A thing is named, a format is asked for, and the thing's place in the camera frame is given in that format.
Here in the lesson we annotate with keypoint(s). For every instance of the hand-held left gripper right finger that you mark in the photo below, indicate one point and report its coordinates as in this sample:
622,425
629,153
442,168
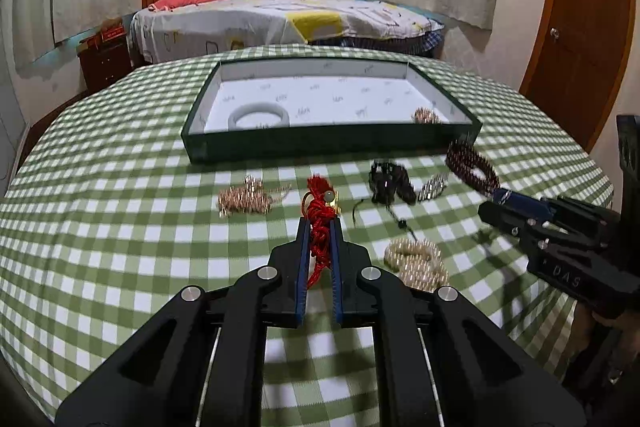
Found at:
336,272

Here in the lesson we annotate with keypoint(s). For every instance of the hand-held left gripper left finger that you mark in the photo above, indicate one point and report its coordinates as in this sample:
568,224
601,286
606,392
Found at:
301,272

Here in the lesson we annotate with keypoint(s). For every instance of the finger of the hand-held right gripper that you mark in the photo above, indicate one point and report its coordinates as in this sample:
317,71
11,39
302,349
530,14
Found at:
505,218
525,202

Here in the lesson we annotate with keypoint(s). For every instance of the red tassel gold charm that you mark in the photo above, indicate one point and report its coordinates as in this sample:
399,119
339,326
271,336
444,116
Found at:
320,232

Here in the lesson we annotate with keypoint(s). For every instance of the dark green jewelry tray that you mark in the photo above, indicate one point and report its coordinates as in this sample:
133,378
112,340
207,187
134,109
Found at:
325,99

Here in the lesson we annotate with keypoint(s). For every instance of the person's right hand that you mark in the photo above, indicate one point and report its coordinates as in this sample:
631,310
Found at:
580,332

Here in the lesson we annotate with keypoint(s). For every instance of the white jade bangle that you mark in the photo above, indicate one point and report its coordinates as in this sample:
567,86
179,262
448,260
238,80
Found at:
237,117

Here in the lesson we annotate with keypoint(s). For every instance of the metal door knob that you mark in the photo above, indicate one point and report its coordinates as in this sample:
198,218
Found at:
555,33

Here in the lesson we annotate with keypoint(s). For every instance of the brown wooden door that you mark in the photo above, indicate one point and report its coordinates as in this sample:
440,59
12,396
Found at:
580,32

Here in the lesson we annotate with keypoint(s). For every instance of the green checked tablecloth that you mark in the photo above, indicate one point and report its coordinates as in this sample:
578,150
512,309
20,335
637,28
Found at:
125,232

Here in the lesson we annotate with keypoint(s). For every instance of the bed with patterned cover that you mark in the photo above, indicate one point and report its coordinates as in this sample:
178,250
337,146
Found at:
250,19

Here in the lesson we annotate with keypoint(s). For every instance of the dark wooden nightstand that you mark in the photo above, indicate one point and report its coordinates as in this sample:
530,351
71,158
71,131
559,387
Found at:
105,64

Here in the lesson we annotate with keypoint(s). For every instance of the red boxes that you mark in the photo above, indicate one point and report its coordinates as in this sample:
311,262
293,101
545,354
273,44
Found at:
107,32

